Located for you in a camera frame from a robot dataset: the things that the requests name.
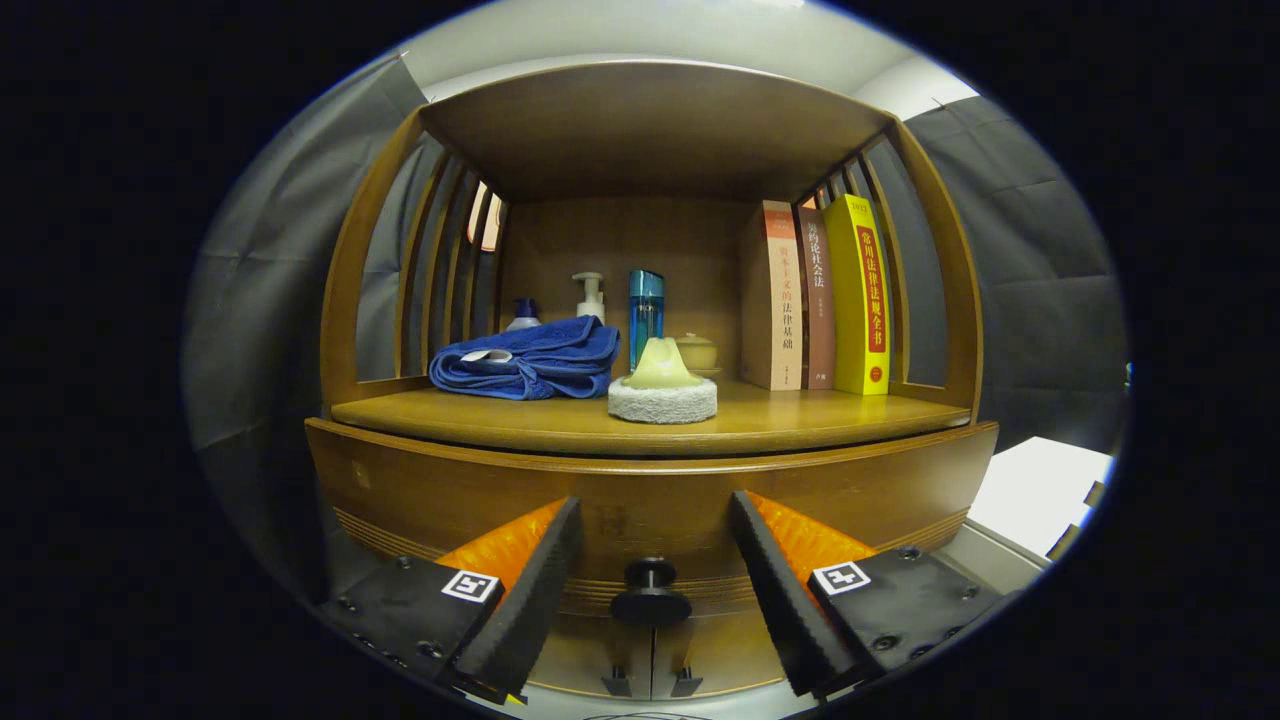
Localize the wooden cabinet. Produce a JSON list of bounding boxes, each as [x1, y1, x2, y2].
[[318, 58, 986, 701]]

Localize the wooden drawer with black knob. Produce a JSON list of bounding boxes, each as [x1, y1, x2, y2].
[[304, 418, 1001, 631]]

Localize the wooden cabinet door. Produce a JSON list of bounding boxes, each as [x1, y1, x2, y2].
[[650, 610, 791, 699], [555, 610, 656, 699]]

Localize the white table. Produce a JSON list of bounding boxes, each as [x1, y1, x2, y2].
[[965, 436, 1116, 561]]

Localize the green handled scrubbing pad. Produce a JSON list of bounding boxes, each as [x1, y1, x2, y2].
[[607, 336, 719, 425]]

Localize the white pump bottle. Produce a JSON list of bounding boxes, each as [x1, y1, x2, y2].
[[572, 272, 607, 326]]

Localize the blue glass bottle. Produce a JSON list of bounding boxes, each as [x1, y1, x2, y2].
[[628, 269, 666, 376]]

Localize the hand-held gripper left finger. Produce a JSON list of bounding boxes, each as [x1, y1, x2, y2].
[[318, 497, 584, 706]]

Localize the yellow book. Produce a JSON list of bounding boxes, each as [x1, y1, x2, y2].
[[823, 193, 893, 397]]

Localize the brown book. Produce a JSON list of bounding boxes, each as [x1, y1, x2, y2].
[[795, 207, 837, 391]]

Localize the beige book with orange band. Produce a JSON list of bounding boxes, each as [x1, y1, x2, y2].
[[740, 200, 804, 392]]

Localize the wooden countertop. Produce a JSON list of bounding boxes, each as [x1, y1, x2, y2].
[[330, 378, 973, 459]]

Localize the blue folded towel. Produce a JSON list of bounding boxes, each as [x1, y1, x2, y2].
[[428, 315, 622, 402]]

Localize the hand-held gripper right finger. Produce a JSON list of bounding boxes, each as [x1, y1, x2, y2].
[[728, 490, 1004, 699]]

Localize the yellow lidded teacup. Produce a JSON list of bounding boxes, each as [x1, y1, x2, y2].
[[675, 332, 721, 379]]

